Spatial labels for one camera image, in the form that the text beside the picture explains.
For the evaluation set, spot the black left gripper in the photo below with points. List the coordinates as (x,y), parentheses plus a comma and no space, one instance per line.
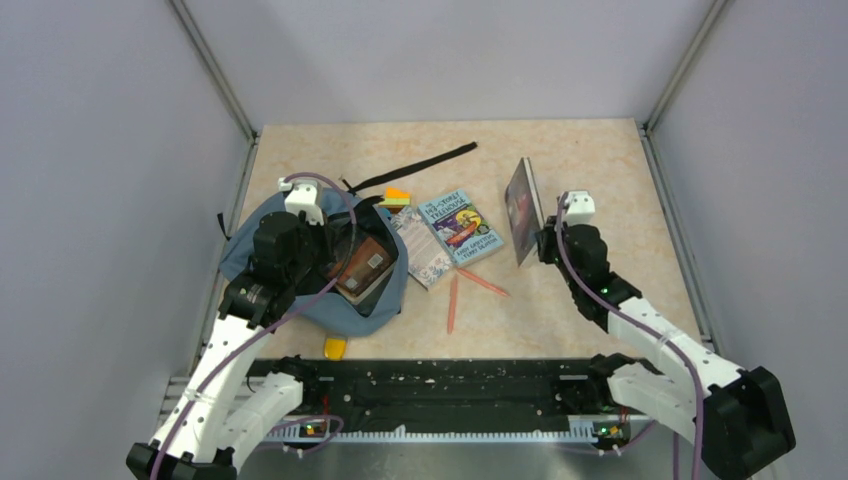
(328,235)

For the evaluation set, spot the dark thick paperback book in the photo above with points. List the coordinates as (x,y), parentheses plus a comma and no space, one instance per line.
(360,263)

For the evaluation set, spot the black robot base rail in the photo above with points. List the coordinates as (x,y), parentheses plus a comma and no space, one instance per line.
(466,396)

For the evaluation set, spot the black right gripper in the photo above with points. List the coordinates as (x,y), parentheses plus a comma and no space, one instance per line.
(546,237)

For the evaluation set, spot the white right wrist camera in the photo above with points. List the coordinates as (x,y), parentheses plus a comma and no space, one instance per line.
(578,207)

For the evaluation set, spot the orange pen upright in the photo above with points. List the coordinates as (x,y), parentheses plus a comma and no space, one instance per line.
(453,304)

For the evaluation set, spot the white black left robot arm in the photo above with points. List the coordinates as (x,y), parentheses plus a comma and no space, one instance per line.
(206,436)

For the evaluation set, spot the blue grey student backpack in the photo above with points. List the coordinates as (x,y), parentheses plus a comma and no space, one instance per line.
(316,296)

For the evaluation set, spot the yellow grey pencil sharpener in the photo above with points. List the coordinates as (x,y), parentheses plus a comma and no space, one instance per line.
(334,348)

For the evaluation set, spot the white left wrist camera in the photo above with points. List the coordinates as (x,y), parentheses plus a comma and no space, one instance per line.
(302,197)

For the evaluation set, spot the colourful sticky note stack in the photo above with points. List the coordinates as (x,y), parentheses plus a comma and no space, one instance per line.
(394,200)

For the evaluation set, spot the orange pen slanted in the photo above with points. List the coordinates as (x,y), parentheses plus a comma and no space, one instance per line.
(482,282)

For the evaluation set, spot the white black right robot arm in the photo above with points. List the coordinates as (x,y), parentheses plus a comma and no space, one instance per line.
(736,419)

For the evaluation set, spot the floral pink notebook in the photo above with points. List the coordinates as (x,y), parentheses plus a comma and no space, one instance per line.
(427,260)

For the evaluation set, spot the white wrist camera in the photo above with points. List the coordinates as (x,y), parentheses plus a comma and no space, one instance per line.
(578,207)
(302,197)

